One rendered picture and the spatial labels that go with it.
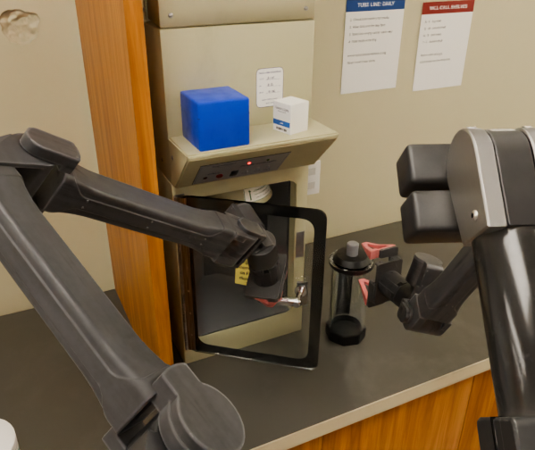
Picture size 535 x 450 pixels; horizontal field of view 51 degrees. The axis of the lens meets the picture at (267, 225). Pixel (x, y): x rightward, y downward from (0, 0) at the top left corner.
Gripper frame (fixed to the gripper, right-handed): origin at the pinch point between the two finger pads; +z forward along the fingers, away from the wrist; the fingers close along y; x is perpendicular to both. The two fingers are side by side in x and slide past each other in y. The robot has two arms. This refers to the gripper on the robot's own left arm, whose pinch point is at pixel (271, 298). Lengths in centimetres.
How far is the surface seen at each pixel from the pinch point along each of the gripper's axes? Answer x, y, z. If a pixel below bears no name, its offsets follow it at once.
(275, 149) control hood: -0.7, -19.6, -23.1
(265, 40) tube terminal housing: -5, -37, -36
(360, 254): 16.2, -22.4, 13.0
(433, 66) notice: 31, -105, 19
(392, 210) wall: 23, -78, 62
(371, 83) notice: 13, -90, 15
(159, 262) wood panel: -20.9, 1.4, -10.9
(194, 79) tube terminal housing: -16.7, -25.6, -34.1
